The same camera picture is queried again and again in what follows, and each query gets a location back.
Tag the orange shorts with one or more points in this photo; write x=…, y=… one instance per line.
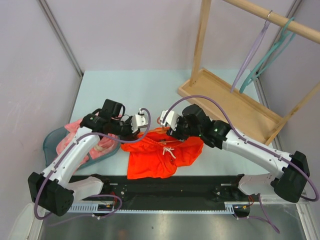
x=158, y=155

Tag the pink garment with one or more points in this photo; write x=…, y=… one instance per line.
x=103, y=147

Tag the purple plastic hanger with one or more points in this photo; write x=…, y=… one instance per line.
x=250, y=55

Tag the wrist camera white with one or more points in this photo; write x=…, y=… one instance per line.
x=139, y=121
x=169, y=118

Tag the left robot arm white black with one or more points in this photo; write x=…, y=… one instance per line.
x=51, y=191

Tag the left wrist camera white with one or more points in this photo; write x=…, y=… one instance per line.
x=139, y=121

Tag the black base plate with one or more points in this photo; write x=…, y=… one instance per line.
x=176, y=193

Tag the teal plastic basket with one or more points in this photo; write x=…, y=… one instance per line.
x=52, y=140

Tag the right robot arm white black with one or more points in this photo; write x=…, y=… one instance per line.
x=287, y=173

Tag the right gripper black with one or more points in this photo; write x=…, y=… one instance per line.
x=177, y=134

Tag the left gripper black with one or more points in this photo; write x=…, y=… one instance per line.
x=130, y=135

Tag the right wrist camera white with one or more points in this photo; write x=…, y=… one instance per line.
x=169, y=118

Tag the wooden clothes rack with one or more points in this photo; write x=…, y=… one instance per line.
x=251, y=117

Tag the orange plastic hanger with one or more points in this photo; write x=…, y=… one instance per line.
x=162, y=130

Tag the teal plastic hanger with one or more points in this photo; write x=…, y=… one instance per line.
x=286, y=37

